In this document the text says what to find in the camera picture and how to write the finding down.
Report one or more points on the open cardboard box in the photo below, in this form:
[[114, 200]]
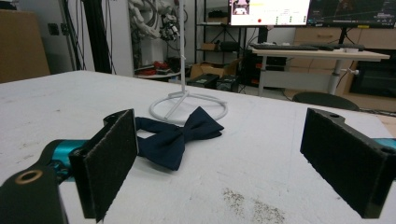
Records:
[[211, 70]]

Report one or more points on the dark computer monitor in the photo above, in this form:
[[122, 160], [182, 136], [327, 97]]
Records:
[[351, 12]]

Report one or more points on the navy blue bow tie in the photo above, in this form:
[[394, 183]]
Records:
[[174, 140]]

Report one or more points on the black keyboard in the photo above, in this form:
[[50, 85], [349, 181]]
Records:
[[281, 47]]

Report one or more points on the black metal shelf rack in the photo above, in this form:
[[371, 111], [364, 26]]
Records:
[[218, 34]]

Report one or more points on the brown cardboard panel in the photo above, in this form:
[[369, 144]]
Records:
[[20, 46]]

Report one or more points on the black office chair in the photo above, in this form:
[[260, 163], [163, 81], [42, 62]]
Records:
[[323, 100]]

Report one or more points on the bright computer monitor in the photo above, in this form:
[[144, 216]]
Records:
[[269, 11]]

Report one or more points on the beige office desk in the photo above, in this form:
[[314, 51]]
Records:
[[320, 62]]

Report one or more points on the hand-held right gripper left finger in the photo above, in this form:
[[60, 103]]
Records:
[[106, 165]]

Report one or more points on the black metal column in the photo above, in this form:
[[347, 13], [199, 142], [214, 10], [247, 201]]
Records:
[[96, 35]]

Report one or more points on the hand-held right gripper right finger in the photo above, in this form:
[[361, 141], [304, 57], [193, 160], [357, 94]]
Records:
[[345, 161]]

